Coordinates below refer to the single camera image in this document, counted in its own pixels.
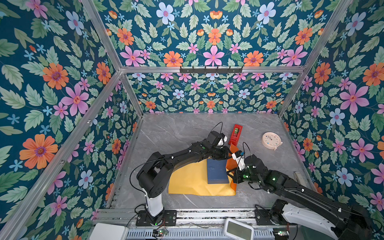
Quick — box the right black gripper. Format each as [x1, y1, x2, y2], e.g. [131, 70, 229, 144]
[224, 166, 262, 186]

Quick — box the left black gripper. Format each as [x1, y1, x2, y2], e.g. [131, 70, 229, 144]
[210, 144, 237, 160]

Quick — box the blue gift box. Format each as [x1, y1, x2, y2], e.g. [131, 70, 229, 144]
[207, 159, 229, 185]

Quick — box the yellow orange wrapping paper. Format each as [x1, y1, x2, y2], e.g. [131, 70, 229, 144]
[168, 157, 237, 197]

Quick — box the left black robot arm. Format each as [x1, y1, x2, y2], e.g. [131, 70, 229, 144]
[137, 140, 230, 218]

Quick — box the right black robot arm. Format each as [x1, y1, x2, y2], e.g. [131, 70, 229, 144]
[227, 151, 373, 240]

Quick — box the white box device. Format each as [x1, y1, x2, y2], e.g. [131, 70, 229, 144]
[89, 223, 129, 240]

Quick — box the red tape dispenser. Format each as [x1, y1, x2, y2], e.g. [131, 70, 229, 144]
[229, 124, 243, 146]

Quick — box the white timer display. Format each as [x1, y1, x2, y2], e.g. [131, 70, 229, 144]
[223, 218, 254, 240]

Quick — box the pink round alarm clock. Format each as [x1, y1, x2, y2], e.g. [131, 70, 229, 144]
[262, 132, 283, 151]

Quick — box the white stapler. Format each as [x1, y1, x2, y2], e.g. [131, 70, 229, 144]
[294, 171, 307, 187]

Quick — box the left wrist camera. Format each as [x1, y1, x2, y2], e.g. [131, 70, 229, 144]
[207, 131, 228, 147]

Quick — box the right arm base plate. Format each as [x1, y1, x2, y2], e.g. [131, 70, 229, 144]
[254, 206, 287, 226]

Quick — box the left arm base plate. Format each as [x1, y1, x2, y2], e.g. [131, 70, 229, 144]
[136, 210, 177, 227]

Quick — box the black hook rail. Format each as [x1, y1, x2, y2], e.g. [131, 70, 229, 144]
[179, 66, 243, 75]

